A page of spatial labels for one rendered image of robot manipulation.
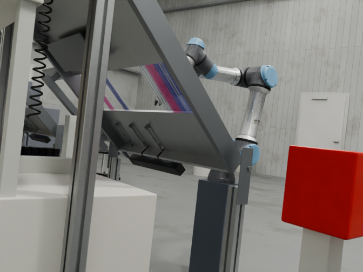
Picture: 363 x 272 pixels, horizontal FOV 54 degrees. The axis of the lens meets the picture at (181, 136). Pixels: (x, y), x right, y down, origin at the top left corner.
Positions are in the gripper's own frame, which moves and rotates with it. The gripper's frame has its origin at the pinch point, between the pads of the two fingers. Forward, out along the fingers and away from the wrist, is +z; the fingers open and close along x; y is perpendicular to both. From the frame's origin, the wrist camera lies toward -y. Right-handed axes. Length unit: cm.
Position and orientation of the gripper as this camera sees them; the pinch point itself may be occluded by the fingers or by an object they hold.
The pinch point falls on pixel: (157, 101)
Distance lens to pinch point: 149.5
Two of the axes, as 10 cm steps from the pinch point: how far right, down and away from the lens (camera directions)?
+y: 6.1, 5.5, 5.6
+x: -6.4, -0.7, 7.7
